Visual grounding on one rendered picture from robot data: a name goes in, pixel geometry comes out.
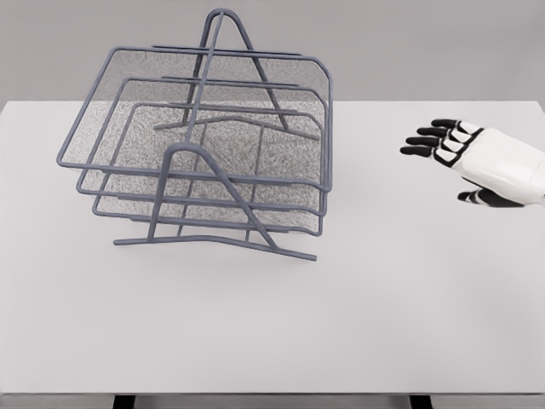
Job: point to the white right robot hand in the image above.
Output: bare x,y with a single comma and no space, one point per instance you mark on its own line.
498,157

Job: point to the large grey mesh tray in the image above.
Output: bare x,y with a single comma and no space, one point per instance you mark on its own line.
140,72

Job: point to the medium grey mesh tray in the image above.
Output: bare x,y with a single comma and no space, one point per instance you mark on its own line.
127,181

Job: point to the small grey mesh tray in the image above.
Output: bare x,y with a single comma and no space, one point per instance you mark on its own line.
127,204

